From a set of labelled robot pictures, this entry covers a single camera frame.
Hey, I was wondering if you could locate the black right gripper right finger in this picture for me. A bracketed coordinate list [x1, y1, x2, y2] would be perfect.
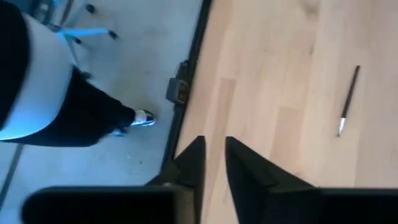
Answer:
[225, 136, 318, 224]

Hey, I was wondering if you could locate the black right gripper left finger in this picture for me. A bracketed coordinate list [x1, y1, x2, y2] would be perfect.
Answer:
[146, 136, 206, 224]

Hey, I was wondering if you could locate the thin black paintbrush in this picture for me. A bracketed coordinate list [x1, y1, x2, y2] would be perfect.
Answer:
[336, 65, 361, 138]

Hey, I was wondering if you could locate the person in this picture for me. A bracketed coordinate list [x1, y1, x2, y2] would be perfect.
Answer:
[0, 0, 156, 148]

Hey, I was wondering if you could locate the white office chair base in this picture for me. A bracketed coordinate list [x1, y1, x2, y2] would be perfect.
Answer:
[32, 0, 119, 80]

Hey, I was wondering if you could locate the metal table bracket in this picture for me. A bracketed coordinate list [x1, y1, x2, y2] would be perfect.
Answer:
[165, 60, 191, 105]

